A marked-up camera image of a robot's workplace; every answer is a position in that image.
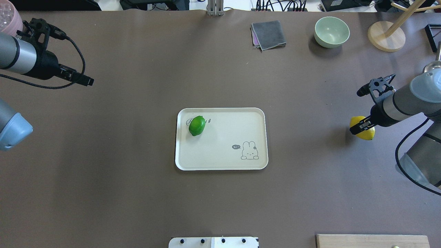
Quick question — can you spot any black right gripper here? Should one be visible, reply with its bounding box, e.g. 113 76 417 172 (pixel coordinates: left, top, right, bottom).
349 74 397 135

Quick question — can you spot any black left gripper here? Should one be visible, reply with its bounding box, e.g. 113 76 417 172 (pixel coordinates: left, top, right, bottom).
16 18 94 86

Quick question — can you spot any yellow lemon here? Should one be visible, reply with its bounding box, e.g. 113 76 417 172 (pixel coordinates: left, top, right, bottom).
354 126 376 140

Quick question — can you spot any green lime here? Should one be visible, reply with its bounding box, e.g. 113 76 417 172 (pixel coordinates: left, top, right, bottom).
188 116 206 136

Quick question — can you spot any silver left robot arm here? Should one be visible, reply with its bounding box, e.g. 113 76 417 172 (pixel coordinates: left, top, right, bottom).
0 18 94 151

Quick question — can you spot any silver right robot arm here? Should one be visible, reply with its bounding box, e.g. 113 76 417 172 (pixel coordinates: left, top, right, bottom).
349 61 441 195

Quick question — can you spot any white rabbit print tray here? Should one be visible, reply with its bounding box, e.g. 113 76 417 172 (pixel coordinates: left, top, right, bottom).
175 108 269 171

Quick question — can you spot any pink ice bucket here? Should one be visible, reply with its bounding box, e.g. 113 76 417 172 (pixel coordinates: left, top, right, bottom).
0 0 23 36

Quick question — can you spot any wooden cup tree stand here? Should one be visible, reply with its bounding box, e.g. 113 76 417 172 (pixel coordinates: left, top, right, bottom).
367 0 441 52

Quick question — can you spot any light green bowl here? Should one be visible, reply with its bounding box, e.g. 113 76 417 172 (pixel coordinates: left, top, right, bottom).
314 16 350 48

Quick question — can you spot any bamboo cutting board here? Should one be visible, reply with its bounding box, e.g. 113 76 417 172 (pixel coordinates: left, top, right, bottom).
316 234 430 248

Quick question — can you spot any grey folded cloth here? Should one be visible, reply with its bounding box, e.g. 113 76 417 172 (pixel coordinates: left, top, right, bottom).
250 20 287 51

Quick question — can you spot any aluminium frame post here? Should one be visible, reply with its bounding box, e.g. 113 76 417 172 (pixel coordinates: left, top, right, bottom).
207 0 225 16

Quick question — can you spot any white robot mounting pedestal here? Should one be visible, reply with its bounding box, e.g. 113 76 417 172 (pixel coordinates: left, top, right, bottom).
168 236 260 248

